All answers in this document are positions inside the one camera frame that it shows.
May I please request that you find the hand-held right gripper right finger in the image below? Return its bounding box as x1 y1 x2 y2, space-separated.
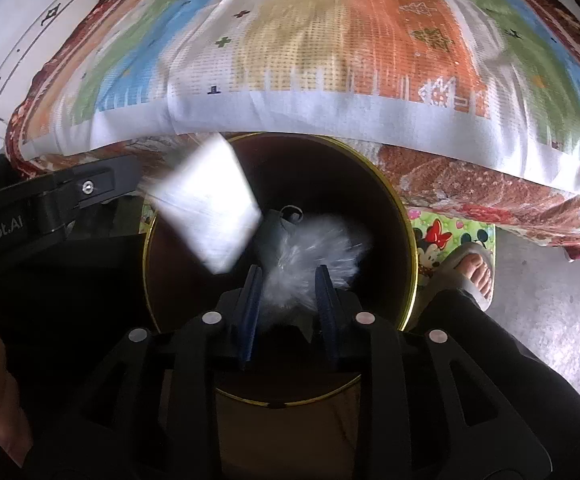
314 264 547 480

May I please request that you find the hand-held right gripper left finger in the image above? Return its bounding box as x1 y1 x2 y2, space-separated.
34 265 265 480

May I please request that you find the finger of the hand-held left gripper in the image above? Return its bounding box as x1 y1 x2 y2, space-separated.
30 154 140 235

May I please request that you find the clear plastic bag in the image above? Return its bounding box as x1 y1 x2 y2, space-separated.
257 212 375 332

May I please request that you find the white paper packet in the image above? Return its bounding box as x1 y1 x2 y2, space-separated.
147 132 263 276

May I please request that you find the brown bin with gold rim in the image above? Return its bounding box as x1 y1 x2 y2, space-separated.
142 132 419 480

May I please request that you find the grey slipper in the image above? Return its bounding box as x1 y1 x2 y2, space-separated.
422 242 497 313

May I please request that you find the person's foot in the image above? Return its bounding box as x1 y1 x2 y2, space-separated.
450 252 495 306

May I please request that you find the person's black trouser leg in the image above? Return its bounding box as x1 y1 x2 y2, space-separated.
410 285 580 480

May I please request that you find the red floral blanket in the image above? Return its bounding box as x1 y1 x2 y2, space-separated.
4 0 580 262

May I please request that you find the striped colourful blanket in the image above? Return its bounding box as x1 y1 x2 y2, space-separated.
20 0 580 182

